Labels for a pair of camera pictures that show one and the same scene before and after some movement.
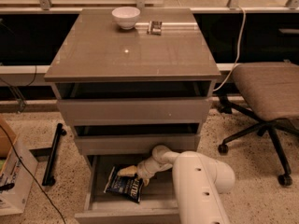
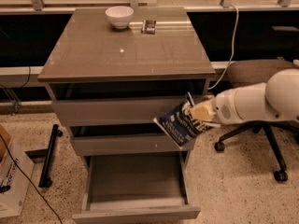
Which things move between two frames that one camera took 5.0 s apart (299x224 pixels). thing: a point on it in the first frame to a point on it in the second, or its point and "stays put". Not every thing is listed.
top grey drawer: x=132 y=112 stays put
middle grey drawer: x=141 y=144 stays put
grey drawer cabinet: x=129 y=80 stays put
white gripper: x=144 y=169 to x=221 y=109
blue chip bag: x=129 y=187 to x=181 y=124
